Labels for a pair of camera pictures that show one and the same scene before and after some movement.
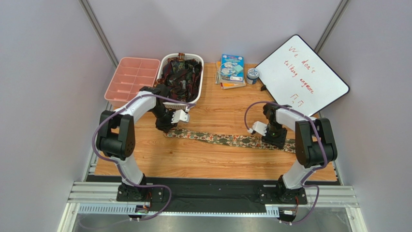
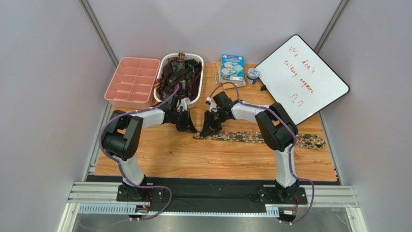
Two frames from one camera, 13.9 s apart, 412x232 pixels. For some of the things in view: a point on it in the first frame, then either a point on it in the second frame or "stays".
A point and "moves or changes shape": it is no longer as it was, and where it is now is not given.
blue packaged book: (232, 68) stays
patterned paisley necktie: (289, 146) moves or changes shape
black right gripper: (275, 140) to (213, 119)
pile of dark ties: (182, 77) stays
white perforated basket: (174, 55) stays
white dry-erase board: (296, 76) stays
